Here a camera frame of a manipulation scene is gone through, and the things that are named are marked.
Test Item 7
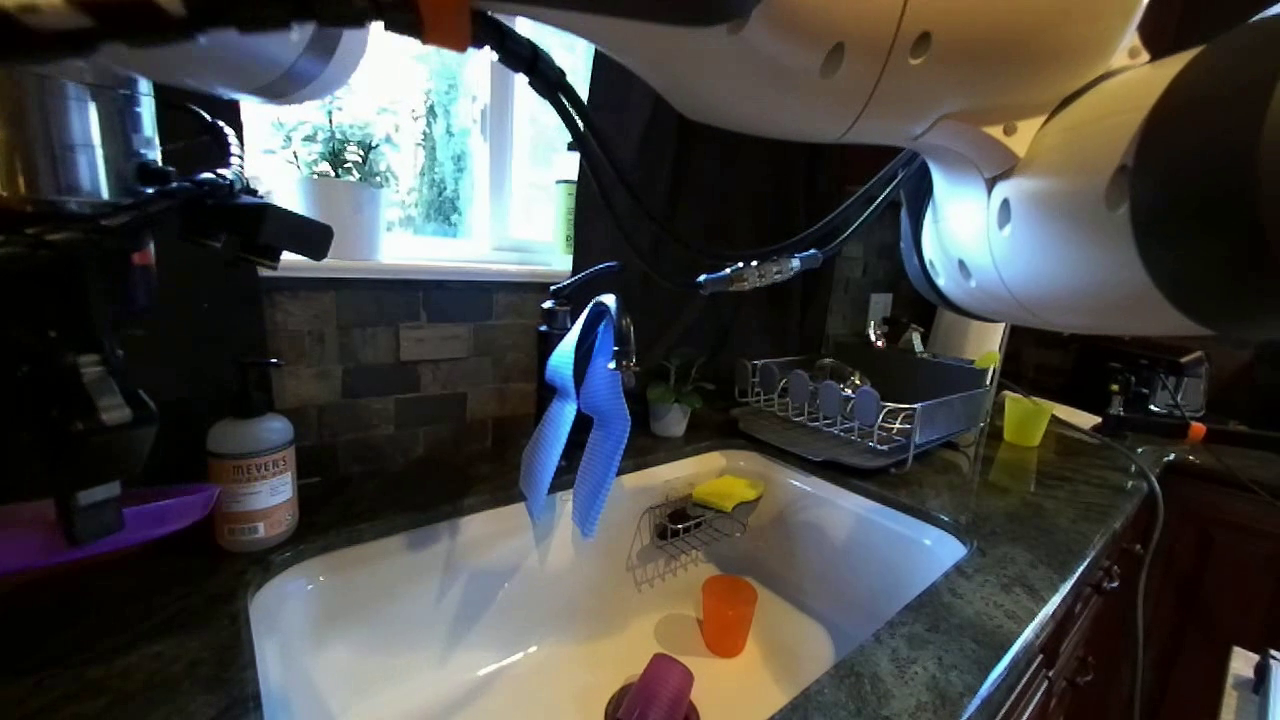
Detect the grey cable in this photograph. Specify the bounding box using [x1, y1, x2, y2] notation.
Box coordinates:
[1124, 445, 1206, 720]

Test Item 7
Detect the yellow sponge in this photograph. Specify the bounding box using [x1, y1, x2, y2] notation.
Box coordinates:
[689, 472, 769, 515]

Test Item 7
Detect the orange plastic cup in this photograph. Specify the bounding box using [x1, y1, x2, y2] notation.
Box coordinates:
[698, 571, 766, 662]

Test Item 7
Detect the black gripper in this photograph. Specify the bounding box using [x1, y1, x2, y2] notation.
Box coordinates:
[0, 173, 335, 548]

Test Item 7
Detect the white kitchen sink basin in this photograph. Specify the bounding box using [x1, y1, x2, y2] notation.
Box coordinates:
[244, 445, 974, 720]

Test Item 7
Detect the black countertop appliance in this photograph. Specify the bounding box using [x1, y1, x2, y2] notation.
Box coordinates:
[1065, 336, 1215, 434]

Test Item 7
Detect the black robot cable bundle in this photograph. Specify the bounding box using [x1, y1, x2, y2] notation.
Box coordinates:
[463, 13, 931, 301]

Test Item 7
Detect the green plastic cup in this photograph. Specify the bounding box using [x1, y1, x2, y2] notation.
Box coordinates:
[1000, 390, 1057, 454]

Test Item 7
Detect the white framed window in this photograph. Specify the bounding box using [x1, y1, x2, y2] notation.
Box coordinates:
[236, 15, 601, 284]

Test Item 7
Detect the dark wooden cabinet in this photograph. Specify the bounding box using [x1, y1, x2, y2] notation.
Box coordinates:
[955, 463, 1280, 720]

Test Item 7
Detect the soap dispenser bottle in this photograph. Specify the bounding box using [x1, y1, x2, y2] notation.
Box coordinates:
[206, 353, 305, 556]

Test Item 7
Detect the white paper towel roll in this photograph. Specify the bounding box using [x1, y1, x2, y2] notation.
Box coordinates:
[923, 309, 1012, 372]

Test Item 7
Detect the purple plastic cup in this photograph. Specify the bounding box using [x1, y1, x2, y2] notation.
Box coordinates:
[601, 650, 704, 720]

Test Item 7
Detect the purple plate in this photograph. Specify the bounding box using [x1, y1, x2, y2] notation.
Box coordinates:
[0, 479, 223, 586]

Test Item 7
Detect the blue dish cloth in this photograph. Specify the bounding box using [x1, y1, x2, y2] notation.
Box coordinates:
[518, 291, 638, 544]

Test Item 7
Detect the stainless steel kettle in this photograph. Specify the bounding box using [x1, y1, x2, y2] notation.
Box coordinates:
[0, 66, 151, 205]

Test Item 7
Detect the small green plant white pot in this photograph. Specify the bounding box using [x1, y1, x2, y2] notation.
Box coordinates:
[644, 355, 711, 445]

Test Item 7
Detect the stainless steel dish rack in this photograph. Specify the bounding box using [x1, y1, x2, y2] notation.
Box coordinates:
[727, 349, 996, 472]

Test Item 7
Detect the white wall outlet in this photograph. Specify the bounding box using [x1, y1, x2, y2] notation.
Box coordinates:
[863, 291, 902, 353]

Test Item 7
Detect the potted plant in white pot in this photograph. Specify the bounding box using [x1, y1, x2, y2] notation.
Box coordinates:
[280, 107, 407, 266]

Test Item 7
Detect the white paper sheet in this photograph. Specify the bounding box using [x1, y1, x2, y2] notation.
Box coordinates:
[1035, 398, 1109, 437]

